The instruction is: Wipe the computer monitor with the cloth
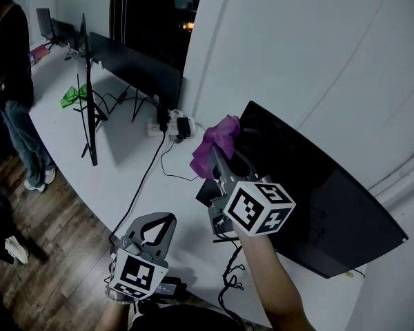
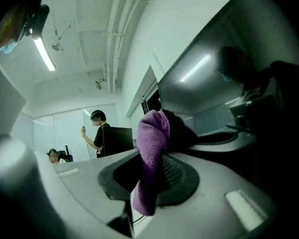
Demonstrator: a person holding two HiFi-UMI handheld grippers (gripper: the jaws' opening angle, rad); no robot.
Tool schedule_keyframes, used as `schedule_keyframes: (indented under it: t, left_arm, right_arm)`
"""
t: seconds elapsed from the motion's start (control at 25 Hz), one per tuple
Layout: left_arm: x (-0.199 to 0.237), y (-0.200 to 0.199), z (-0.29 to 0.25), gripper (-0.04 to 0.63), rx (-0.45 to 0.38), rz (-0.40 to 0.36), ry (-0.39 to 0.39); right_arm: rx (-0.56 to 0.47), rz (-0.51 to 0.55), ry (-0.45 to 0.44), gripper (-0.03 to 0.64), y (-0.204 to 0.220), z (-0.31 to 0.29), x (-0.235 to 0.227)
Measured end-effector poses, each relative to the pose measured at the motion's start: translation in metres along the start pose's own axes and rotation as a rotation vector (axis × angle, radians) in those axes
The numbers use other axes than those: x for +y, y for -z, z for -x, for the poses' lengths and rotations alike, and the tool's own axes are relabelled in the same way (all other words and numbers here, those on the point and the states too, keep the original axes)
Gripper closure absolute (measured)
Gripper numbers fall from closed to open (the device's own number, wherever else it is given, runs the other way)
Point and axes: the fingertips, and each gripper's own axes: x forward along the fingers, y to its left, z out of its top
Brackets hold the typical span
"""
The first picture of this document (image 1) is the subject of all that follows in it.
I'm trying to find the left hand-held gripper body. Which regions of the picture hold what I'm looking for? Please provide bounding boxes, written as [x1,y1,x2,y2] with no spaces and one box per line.
[108,235,169,301]

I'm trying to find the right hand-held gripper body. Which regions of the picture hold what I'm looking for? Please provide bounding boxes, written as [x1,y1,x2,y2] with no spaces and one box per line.
[206,174,297,237]

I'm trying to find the purple cloth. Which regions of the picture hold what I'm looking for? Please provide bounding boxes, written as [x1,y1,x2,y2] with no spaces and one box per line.
[189,114,242,180]

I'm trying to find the wide black monitor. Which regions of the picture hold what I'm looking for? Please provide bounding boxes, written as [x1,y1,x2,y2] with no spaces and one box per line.
[196,100,409,279]

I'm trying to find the person's right forearm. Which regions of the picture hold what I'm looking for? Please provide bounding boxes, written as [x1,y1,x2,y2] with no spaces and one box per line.
[233,231,315,331]

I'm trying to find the person's left forearm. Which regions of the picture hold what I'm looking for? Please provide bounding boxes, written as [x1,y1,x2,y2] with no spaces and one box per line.
[96,300,135,331]

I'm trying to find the slim black monitor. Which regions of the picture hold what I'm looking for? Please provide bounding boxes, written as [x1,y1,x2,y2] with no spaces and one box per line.
[72,12,110,168]

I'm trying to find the green cloth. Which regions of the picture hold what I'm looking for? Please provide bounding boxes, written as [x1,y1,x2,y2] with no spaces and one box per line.
[59,83,89,109]

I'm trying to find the small dark monitor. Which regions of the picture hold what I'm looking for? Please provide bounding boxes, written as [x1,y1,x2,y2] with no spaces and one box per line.
[36,8,58,52]
[51,19,77,48]

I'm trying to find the black power adapter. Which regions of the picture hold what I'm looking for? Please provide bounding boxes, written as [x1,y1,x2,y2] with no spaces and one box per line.
[175,116,192,140]

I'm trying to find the black sweater with fuzzy patch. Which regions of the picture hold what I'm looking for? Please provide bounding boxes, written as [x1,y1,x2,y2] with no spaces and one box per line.
[129,301,249,331]

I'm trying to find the white power strip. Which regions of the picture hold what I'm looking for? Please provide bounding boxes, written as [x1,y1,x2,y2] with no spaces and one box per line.
[146,110,197,141]

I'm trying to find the dark desk divider panel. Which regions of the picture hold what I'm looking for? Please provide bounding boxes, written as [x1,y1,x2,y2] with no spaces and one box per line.
[88,31,183,112]

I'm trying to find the dark glass doorway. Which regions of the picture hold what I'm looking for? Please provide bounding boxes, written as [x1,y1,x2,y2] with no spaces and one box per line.
[109,0,206,79]

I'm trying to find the red notebook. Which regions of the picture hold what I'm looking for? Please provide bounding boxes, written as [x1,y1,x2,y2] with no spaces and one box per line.
[29,45,52,63]

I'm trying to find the white bead bracelet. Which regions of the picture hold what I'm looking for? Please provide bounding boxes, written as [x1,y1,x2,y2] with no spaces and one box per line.
[104,285,134,305]

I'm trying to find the black recorder with screen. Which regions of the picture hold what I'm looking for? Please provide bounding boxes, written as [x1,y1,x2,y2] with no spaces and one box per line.
[150,276,188,303]

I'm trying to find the long black power cable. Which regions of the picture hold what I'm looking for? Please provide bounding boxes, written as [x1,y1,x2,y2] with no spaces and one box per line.
[108,129,168,246]

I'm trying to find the thin black cable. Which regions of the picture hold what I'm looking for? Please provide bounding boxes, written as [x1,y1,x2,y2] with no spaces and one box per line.
[160,139,201,182]

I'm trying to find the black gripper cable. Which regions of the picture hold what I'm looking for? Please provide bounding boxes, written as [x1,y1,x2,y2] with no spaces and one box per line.
[216,241,251,329]

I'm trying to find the tangled black cables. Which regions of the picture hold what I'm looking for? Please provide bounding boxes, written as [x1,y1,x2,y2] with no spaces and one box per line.
[92,83,159,123]

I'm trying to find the white wall pipes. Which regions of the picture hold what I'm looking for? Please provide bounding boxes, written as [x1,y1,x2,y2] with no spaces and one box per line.
[367,139,414,203]

